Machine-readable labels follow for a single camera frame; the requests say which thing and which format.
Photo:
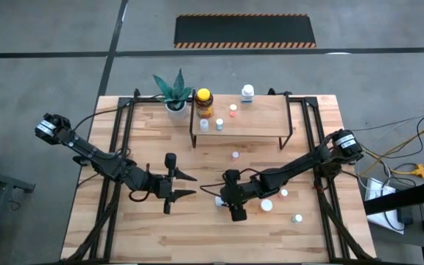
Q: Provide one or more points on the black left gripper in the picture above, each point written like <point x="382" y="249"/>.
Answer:
<point x="158" y="186"/>

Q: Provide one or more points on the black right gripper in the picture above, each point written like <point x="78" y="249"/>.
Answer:
<point x="239" y="189"/>

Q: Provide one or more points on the white medicine bottle blue label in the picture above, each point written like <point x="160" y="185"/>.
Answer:
<point x="218" y="201"/>
<point x="247" y="92"/>

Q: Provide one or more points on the large orange bottle white cap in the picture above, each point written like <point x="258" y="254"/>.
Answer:
<point x="266" y="205"/>

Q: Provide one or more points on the small pink bottle white cap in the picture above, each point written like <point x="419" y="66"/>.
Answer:
<point x="235" y="155"/>

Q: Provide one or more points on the small orange bottle white cap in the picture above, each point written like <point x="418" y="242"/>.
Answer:
<point x="284" y="193"/>
<point x="233" y="107"/>

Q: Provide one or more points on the small clear bottle white cap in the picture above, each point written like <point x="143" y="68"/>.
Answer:
<point x="204" y="125"/>

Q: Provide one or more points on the brown bottle yellow cap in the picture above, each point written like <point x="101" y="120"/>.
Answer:
<point x="204" y="101"/>

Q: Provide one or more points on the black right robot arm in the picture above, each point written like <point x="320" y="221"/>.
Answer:
<point x="300" y="165"/>

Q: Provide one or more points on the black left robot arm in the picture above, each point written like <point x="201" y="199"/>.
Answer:
<point x="87" y="149"/>

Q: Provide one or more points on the wooden shelf black metal legs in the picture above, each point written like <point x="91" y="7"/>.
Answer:
<point x="260" y="121"/>

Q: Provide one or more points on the white plant pot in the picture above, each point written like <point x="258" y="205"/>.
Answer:
<point x="177" y="113"/>

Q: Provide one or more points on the green succulent plant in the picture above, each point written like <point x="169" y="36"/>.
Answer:
<point x="175" y="94"/>

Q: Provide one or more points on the white paper box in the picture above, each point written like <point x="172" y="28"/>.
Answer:
<point x="375" y="191"/>

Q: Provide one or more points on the black floor mat hazard stripes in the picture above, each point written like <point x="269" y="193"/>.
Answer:
<point x="245" y="31"/>

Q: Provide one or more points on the yellow power splitter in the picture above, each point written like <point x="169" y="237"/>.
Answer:
<point x="420" y="170"/>

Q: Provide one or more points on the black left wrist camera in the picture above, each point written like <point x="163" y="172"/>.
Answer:
<point x="170" y="160"/>

